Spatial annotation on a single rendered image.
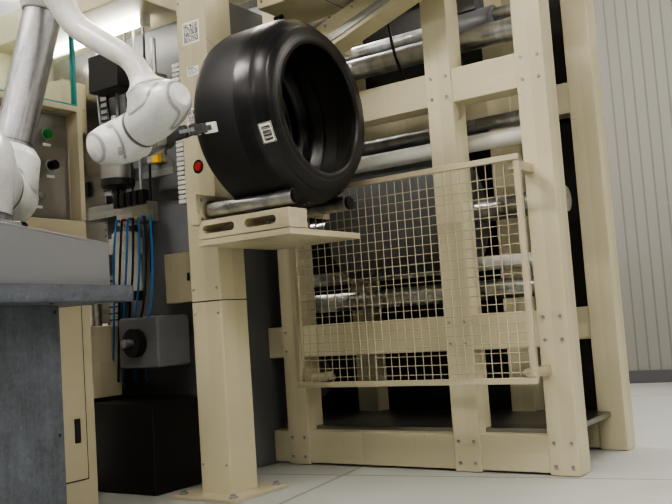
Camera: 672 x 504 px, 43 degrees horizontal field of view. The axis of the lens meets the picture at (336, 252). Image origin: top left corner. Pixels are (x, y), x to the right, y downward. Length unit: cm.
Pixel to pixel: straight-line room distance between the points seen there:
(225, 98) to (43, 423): 104
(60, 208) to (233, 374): 76
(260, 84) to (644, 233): 386
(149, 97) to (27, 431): 80
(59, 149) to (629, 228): 402
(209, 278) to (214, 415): 44
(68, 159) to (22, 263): 99
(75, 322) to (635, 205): 407
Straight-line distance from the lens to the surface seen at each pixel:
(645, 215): 594
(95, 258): 215
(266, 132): 247
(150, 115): 205
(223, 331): 277
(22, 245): 198
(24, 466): 209
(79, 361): 280
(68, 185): 290
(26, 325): 209
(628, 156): 600
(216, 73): 260
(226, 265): 280
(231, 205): 265
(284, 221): 248
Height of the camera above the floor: 52
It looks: 5 degrees up
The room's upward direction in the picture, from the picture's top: 4 degrees counter-clockwise
